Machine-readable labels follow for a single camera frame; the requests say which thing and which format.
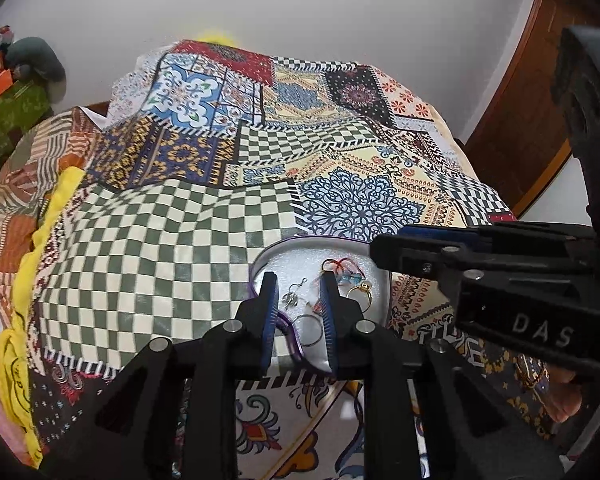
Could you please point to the purple heart-shaped tin box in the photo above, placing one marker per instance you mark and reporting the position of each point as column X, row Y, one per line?
column 300, row 265

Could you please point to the patchwork patterned blanket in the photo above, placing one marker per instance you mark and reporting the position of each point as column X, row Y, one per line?
column 180, row 240

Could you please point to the white heart-print sliding door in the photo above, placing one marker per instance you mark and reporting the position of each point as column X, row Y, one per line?
column 555, row 195

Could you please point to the striped orange blanket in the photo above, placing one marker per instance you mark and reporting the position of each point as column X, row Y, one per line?
column 25, row 200

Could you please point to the pile of toys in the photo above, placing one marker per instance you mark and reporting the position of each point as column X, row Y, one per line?
column 1, row 39

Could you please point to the yellow cloth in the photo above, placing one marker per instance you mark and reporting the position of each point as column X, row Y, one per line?
column 17, row 360

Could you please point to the grey-green plush toy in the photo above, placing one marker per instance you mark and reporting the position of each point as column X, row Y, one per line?
column 37, row 57

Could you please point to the brown wooden door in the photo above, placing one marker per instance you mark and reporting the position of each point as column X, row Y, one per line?
column 520, row 110

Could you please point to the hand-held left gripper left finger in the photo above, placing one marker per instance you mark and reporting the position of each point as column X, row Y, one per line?
column 268, row 320

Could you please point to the person's right hand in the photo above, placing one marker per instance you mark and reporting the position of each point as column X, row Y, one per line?
column 567, row 397

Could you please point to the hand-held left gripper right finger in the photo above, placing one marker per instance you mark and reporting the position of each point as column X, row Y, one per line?
column 328, row 320

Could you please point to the silver hook earrings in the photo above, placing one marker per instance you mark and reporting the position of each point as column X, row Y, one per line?
column 292, row 296

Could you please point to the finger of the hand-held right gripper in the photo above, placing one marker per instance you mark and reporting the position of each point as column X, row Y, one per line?
column 440, row 231
column 415, row 255

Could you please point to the yellow object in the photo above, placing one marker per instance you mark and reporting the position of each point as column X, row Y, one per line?
column 217, row 37

